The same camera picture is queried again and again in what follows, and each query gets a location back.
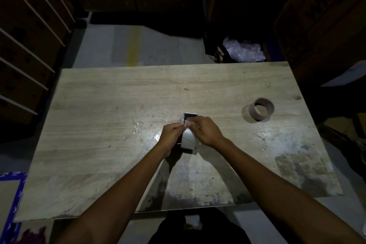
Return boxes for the person's left hand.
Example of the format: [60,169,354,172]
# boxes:
[156,123,187,159]

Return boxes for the person's right hand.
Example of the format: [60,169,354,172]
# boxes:
[184,116,227,149]

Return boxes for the small white and blue box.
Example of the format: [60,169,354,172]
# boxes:
[180,112,200,155]

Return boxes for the person's left forearm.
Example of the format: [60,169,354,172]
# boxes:
[56,149,172,244]

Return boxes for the person's right forearm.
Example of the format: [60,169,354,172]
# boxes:
[214,138,366,244]

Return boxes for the brown packing tape roll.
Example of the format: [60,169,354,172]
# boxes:
[248,98,275,122]

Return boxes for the clear bubble wrap bundle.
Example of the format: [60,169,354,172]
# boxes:
[222,37,266,63]

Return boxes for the person's dark trousers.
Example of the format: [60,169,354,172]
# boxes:
[147,207,252,244]

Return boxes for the white paper sheet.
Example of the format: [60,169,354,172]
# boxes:
[320,60,366,88]

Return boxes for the large brown cardboard box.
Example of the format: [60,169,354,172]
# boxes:
[273,0,366,87]

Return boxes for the wooden slatted rack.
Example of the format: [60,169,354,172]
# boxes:
[0,0,75,125]

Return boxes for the blue patterned mat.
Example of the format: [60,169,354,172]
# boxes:
[0,172,28,244]

